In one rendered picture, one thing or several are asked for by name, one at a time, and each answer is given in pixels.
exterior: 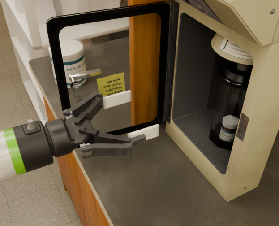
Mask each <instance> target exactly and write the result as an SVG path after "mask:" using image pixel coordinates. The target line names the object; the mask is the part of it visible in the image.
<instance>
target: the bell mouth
mask: <svg viewBox="0 0 279 226"><path fill-rule="evenodd" d="M211 46H212V48H213V49H214V50H215V52H217V53H218V54H219V55H220V56H222V57H224V58H226V59H228V60H230V61H233V62H236V63H240V64H244V65H253V58H252V56H251V55H250V53H248V52H247V51H245V50H244V49H242V48H240V47H239V46H237V45H236V44H234V43H233V42H231V41H229V40H228V39H226V38H224V37H223V36H221V35H220V34H218V33H216V34H215V36H214V37H213V39H212V41H211Z"/></svg>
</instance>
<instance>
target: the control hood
mask: <svg viewBox="0 0 279 226"><path fill-rule="evenodd" d="M204 1H205V3H206V4H207V5H208V6H209V7H210V9H211V10H212V11H213V12H214V14H215V15H216V16H217V17H218V18H219V20H220V21H221V22H222V23H223V25H224V26H226V27H228V28H229V29H231V30H233V31H234V32H236V33H238V34H240V35H241V36H243V37H245V38H247V39H248V40H250V41H252V42H253V43H255V44H257V45H258V46H261V47H262V46H266V45H269V44H271V42H272V39H273V36H274V32H275V28H276V25H277V21H278V18H279V0H204Z"/></svg>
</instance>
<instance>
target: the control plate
mask: <svg viewBox="0 0 279 226"><path fill-rule="evenodd" d="M182 1H184V2H185V0H182ZM187 1H188V2H189V3H190V4H189V3H187V2H186V3H187V4H189V5H191V2H192V3H194V5H192V7H194V8H196V9H198V6H199V7H201V9H199V11H201V12H203V13H204V14H205V10H206V11H208V12H209V13H207V14H206V15H208V16H209V17H211V18H213V19H215V20H216V21H218V22H220V23H222V22H221V21H220V20H219V18H218V17H217V16H216V15H215V14H214V12H213V11H212V10H211V9H210V7H209V6H208V5H207V4H206V3H205V1H204V0H187ZM222 24H223V23H222Z"/></svg>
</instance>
